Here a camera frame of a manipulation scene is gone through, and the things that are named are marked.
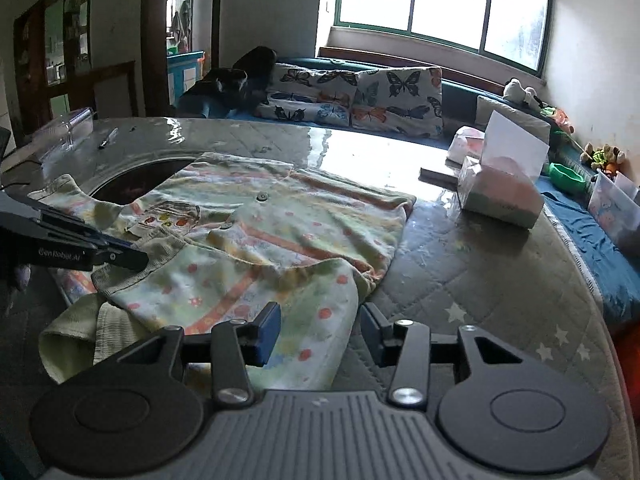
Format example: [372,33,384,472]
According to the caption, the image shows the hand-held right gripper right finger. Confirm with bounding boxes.
[360,302,540,408]

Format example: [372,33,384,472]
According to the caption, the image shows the grey quilted star table cover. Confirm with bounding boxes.
[0,116,628,480]

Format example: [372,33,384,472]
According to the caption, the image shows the green framed window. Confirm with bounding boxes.
[320,0,556,78]

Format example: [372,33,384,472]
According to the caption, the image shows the black clothing pile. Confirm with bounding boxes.
[177,46,278,118]

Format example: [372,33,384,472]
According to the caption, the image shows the translucent plastic bin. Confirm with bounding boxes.
[587,169,640,256]

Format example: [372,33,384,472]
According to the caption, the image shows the hanging clothes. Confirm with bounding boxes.
[170,0,193,46]

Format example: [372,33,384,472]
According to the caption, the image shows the panda plush toy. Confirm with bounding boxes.
[502,78,540,107]

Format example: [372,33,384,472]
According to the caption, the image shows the clear plastic container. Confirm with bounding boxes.
[30,106,96,161]

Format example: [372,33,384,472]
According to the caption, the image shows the pink tissue box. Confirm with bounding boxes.
[457,110,550,230]

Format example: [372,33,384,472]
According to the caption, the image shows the red box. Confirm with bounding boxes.
[612,322,640,411]

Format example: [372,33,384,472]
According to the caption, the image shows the pink tissue pack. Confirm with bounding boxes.
[446,127,487,165]

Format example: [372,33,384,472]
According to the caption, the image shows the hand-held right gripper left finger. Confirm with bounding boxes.
[107,302,282,408]

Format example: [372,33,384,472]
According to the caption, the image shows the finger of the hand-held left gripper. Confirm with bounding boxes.
[97,232,136,251]
[95,251,150,271]

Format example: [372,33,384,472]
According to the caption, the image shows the brown door frame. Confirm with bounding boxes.
[141,0,223,118]

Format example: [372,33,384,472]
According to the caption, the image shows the butterfly print cushion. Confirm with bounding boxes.
[267,62,360,105]
[350,66,445,139]
[255,99,352,127]

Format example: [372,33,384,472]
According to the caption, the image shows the green patterned children's top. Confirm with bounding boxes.
[27,152,418,391]

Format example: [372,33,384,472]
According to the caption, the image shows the blue toy cabinet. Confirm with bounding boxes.
[166,50,207,103]

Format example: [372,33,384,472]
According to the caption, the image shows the brown plush toys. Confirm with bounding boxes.
[580,142,627,173]

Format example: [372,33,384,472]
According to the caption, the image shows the green plastic bowl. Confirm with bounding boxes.
[548,161,591,195]

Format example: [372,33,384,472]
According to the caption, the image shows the pink green plush toy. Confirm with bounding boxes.
[540,105,576,136]

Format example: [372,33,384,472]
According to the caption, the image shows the dark wooden furniture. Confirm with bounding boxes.
[12,0,138,133]

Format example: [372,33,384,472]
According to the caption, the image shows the grey pillow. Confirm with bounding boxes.
[474,95,551,133]

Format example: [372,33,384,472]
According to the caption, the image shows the small flat box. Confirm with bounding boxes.
[419,166,460,184]

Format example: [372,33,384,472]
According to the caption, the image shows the round black induction cooktop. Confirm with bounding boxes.
[90,157,196,206]

